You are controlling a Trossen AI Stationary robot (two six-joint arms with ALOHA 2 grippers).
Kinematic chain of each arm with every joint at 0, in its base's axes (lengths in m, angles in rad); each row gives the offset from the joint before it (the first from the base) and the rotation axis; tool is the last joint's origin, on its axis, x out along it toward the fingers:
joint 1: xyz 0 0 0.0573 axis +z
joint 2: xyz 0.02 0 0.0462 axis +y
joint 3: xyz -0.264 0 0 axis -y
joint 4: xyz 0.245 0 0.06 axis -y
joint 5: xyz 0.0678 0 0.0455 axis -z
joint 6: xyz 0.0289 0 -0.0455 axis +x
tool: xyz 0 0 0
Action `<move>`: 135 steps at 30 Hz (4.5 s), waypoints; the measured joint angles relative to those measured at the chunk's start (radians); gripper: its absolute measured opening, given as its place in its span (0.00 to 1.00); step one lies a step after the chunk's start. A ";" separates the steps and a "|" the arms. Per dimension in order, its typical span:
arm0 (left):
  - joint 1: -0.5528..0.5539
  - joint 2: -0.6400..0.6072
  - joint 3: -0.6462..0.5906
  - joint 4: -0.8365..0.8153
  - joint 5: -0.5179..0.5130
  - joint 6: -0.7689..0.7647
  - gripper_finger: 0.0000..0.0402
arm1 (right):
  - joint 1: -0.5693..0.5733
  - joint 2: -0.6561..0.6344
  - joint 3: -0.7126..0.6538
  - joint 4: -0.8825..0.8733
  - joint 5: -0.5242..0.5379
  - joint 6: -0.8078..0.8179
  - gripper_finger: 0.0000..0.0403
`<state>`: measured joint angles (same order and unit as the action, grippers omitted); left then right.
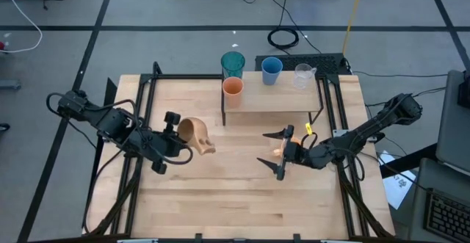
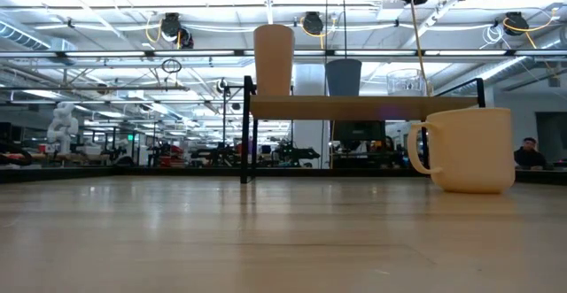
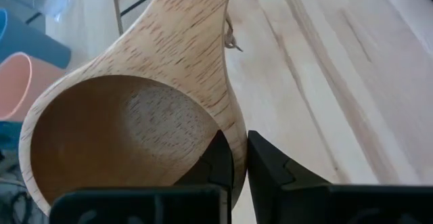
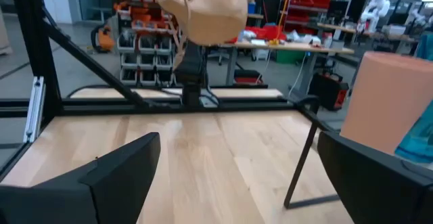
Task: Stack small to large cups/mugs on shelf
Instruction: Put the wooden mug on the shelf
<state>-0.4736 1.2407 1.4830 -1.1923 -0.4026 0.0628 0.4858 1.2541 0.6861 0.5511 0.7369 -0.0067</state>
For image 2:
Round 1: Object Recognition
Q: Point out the clear glass cup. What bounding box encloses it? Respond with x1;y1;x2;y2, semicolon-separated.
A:
385;68;427;97

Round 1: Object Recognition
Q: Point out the grey-blue ribbed cup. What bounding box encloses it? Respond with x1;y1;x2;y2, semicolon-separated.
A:
325;58;363;97

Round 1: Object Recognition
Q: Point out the tall peach plastic cup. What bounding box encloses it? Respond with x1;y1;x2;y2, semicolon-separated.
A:
252;23;296;97

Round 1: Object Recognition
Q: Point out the cream mug with handle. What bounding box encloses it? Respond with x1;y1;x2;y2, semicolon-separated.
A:
406;107;517;195

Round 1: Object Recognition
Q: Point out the black monitor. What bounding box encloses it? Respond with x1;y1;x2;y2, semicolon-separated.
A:
330;120;387;143

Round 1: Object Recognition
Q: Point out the person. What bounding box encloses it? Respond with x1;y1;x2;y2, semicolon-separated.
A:
512;136;548;171

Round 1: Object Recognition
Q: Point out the yellow hanging cable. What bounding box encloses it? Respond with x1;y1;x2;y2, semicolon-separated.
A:
409;0;431;97

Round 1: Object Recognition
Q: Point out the black hanging cable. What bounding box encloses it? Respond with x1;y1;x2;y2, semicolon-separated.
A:
339;0;349;60

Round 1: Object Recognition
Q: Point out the black reel with yellow cable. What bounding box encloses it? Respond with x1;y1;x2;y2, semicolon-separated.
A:
295;11;338;37
145;12;195;50
502;8;559;50

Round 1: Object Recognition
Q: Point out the white cable coil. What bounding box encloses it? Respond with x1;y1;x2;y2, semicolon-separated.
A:
481;23;505;46

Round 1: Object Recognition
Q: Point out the wooden shelf with black frame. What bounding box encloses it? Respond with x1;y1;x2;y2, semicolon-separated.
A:
240;74;486;184

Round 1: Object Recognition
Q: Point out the black cable loop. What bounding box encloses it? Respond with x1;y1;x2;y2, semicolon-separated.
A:
160;58;183;74

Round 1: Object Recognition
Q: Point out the black curved hose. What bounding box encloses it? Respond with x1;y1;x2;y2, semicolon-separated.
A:
0;140;33;167

